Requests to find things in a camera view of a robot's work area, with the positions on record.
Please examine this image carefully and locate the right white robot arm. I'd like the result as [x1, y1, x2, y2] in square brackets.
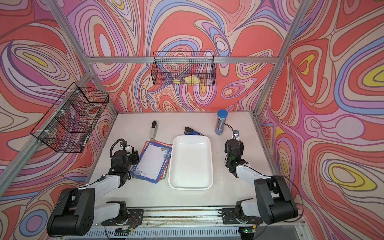
[225, 139, 299, 225]

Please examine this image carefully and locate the back black wire basket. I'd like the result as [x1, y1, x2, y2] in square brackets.
[151, 51, 217, 86]

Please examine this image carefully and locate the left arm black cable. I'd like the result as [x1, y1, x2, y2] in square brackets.
[109, 138, 127, 160]

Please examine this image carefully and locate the blue black stapler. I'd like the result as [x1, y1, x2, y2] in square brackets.
[184, 127, 203, 136]

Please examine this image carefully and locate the blue lid pen tube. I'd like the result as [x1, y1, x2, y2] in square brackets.
[215, 110, 228, 135]

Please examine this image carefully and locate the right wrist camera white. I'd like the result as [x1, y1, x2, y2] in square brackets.
[232, 130, 240, 141]

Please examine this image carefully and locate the black wire basket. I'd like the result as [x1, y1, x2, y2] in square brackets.
[151, 51, 217, 86]
[30, 83, 109, 153]

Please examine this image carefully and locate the yellow sticky note large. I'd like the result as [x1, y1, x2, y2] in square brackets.
[184, 75, 201, 86]

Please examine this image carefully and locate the yellow sticky note small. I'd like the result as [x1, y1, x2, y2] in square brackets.
[173, 78, 183, 85]

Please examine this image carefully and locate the left black wire basket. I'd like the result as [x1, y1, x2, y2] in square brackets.
[30, 83, 109, 153]

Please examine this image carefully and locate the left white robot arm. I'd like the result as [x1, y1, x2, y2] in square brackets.
[47, 147, 140, 238]

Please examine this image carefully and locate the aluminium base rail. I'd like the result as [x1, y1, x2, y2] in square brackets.
[56, 206, 311, 240]

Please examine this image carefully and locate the white plastic storage tray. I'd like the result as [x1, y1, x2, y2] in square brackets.
[168, 135, 214, 191]

